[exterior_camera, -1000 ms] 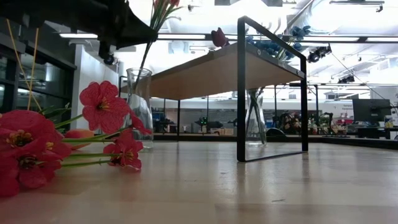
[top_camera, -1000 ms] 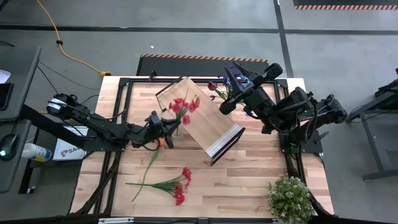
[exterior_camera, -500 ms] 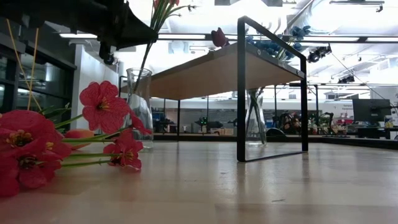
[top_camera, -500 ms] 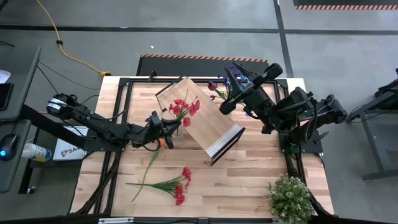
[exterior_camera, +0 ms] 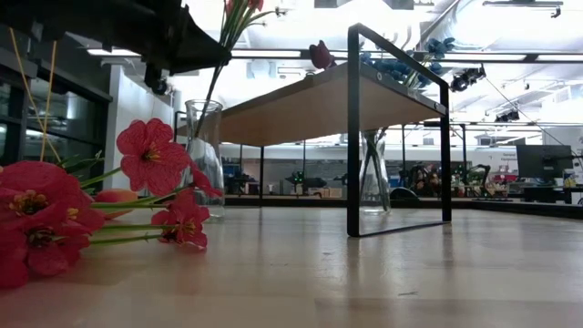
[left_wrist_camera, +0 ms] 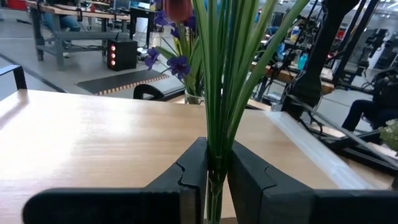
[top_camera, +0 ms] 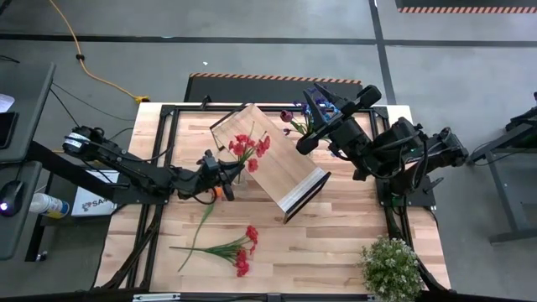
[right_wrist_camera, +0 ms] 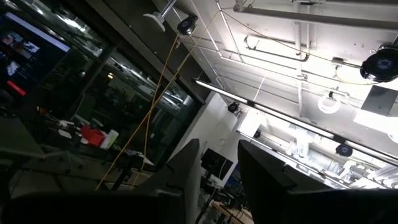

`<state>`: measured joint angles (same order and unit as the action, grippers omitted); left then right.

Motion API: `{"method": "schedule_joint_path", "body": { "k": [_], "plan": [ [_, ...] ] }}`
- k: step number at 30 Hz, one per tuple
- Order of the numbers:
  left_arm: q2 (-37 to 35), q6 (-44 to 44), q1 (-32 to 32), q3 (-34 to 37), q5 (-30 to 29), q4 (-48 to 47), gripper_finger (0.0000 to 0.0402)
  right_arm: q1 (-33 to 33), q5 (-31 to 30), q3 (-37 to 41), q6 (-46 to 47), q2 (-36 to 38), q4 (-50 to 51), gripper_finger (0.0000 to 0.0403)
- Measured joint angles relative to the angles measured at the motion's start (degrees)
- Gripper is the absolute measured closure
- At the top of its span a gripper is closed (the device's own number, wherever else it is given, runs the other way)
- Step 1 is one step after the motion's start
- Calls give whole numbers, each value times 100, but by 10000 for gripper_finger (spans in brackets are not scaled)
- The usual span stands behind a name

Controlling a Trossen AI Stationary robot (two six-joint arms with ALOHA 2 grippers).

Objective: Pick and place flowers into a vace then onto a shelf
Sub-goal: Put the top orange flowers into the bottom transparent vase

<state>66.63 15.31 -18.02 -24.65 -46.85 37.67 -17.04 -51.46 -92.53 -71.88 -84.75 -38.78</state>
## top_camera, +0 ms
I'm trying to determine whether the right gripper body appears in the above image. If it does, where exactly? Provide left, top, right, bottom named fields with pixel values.
left=295, top=85, right=383, bottom=159

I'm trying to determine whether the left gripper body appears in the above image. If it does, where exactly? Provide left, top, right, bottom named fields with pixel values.
left=178, top=166, right=226, bottom=200

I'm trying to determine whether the small red flower stem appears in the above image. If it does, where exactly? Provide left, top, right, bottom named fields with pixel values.
left=228, top=121, right=273, bottom=185

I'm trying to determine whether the dark red tulip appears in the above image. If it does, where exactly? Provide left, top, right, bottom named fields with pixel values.
left=279, top=109, right=314, bottom=138

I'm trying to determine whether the orange tulip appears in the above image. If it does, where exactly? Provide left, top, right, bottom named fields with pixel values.
left=177, top=186, right=223, bottom=273

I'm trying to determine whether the large red flower bunch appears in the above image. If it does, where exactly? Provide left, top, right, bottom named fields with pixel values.
left=169, top=225, right=260, bottom=279

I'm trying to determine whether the black striped-edge floor mat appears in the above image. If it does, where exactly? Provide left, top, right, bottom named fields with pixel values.
left=183, top=72, right=365, bottom=105

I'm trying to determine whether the white printed box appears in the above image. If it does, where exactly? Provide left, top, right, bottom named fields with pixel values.
left=70, top=169, right=121, bottom=218

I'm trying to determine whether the black desk beam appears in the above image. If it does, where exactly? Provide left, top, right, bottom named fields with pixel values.
left=24, top=140, right=123, bottom=202

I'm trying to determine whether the white flowering bush plant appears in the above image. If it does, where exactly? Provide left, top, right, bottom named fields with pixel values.
left=359, top=235, right=425, bottom=302

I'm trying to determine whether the white spray bottle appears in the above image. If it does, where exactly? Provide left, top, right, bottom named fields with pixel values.
left=29, top=192, right=71, bottom=220

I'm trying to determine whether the grey metal stand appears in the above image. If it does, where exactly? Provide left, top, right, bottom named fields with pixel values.
left=467, top=91, right=537, bottom=244

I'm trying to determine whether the large grey desk top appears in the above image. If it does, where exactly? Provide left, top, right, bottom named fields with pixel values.
left=0, top=62, right=57, bottom=164

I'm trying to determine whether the black computer mouse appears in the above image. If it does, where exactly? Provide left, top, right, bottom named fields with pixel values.
left=0, top=180, right=24, bottom=218

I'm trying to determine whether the narrow grey desk top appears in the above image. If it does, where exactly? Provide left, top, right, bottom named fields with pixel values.
left=0, top=161, right=43, bottom=261

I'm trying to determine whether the black tablet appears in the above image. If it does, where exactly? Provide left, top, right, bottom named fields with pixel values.
left=0, top=112, right=19, bottom=150

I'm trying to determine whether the black metal table frame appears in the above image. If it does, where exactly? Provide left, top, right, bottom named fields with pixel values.
left=92, top=103, right=452, bottom=294

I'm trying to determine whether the wooden shelf with black frame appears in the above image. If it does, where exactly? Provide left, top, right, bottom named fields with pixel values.
left=209, top=103, right=332, bottom=225

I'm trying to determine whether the long yellow extension cable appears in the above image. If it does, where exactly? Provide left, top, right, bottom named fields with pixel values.
left=48, top=0, right=150, bottom=105

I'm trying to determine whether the silver bracket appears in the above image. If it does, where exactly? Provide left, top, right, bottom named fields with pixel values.
left=132, top=293, right=181, bottom=302

